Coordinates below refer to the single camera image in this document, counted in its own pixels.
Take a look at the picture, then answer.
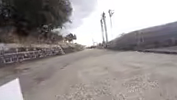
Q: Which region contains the small dark tree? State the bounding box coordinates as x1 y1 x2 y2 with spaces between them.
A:
64 32 78 44

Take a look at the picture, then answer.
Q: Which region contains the grey asphalt road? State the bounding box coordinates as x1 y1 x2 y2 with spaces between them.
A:
0 35 177 100

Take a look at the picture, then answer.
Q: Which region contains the utility pole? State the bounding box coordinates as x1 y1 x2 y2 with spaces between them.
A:
107 8 119 39
100 11 111 44
98 18 107 46

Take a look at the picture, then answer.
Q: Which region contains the large dark tree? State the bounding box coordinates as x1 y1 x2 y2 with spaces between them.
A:
0 0 76 42

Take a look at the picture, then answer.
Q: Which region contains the stone retaining wall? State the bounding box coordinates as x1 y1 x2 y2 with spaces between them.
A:
0 37 66 67

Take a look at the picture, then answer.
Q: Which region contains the grey sloped embankment wall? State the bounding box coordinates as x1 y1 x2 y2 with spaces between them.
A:
104 20 177 57

